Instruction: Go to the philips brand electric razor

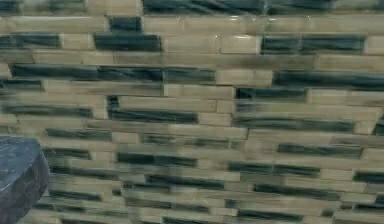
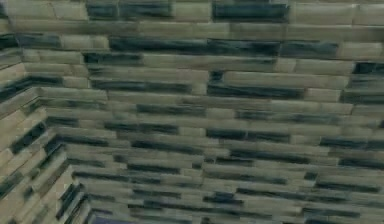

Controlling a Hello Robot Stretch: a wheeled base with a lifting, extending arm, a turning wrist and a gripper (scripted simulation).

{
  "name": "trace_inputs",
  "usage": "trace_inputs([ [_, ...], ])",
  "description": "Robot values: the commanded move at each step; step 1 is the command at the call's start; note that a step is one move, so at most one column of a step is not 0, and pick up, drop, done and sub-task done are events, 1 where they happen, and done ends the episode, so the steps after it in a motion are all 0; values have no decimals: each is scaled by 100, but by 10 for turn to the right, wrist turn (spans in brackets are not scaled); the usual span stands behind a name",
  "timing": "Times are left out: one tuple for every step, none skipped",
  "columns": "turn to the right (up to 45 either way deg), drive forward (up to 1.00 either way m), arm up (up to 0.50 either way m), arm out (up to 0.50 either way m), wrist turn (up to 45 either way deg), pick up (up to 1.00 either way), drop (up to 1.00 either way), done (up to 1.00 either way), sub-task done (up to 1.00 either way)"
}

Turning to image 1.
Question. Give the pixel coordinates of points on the dark grey stone countertop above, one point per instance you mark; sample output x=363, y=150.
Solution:
x=18, y=173

